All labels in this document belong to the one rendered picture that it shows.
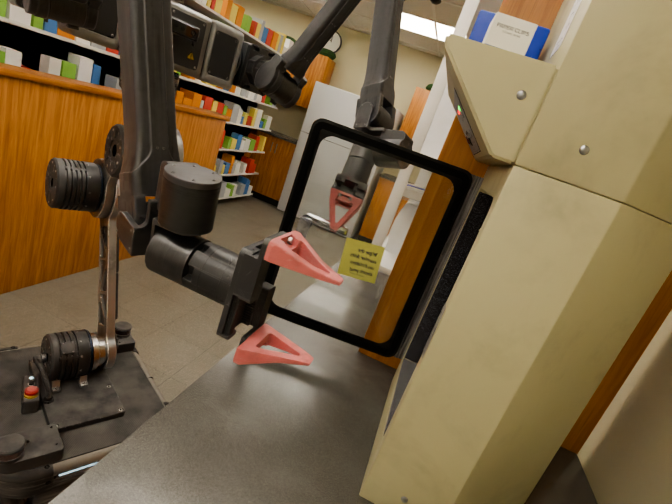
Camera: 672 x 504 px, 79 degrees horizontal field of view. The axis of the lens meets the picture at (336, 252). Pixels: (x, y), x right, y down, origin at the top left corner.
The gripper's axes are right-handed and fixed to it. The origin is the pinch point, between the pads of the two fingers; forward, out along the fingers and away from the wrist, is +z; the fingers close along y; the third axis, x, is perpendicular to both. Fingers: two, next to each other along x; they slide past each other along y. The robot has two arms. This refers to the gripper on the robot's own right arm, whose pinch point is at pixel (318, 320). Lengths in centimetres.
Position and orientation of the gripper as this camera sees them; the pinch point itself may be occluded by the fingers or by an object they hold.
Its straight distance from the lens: 43.1
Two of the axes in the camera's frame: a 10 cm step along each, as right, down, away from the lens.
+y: 3.3, -9.0, -2.9
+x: 2.7, -2.1, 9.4
